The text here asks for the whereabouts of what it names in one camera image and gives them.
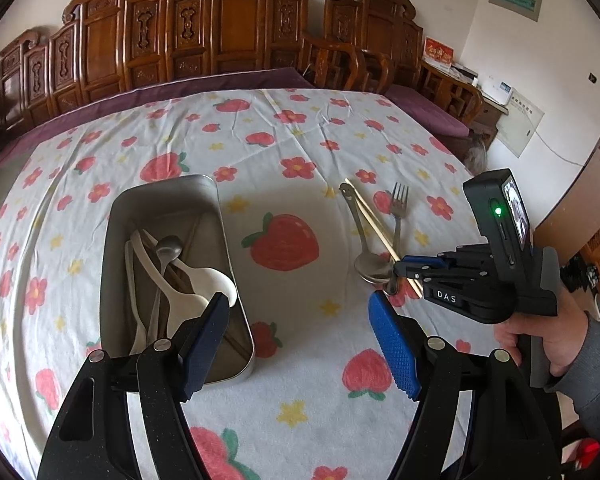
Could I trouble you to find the white plastic ladle spoon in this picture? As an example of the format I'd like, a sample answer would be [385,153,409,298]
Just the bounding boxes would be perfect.
[139,230,238,307]

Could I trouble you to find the large steel spoon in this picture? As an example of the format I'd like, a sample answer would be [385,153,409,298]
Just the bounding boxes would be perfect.
[339,182,390,285]

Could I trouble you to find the small steel spoon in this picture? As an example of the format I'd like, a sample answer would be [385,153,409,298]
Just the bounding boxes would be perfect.
[147,235,183,342]

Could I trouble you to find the steel fork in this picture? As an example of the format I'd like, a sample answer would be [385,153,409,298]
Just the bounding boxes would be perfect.
[389,182,408,261]

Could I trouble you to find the wooden chopstick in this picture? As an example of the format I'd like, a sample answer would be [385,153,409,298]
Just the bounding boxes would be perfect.
[343,179,397,280]

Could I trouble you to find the grey sleeve forearm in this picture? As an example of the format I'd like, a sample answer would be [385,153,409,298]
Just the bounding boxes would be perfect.
[547,320,600,442]

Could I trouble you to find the person right hand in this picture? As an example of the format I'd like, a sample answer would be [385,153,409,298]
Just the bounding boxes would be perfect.
[493,288,588,377]

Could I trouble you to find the floral strawberry tablecloth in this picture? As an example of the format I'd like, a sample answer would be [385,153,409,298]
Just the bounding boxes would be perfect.
[0,89,480,479]

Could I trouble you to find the grey metal utensil tray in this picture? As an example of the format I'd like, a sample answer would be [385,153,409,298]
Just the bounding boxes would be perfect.
[99,174,235,358]

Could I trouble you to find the purple seat cushion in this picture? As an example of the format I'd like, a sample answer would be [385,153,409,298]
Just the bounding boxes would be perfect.
[386,84,469,139]

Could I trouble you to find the red paper box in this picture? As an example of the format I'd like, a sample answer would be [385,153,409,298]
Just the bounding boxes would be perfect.
[422,36,454,67]

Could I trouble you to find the wooden armchair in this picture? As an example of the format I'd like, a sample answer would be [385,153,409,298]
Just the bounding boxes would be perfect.
[298,32,396,94]

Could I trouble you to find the carved wooden bench backrest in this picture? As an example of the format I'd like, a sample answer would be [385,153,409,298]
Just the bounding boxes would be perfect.
[0,0,422,137]

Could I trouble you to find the black camera with green light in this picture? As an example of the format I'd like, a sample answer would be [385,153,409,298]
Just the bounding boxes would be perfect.
[463,169,532,286]

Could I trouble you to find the white wall panel box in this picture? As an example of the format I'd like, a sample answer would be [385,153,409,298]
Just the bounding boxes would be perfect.
[496,89,544,158]

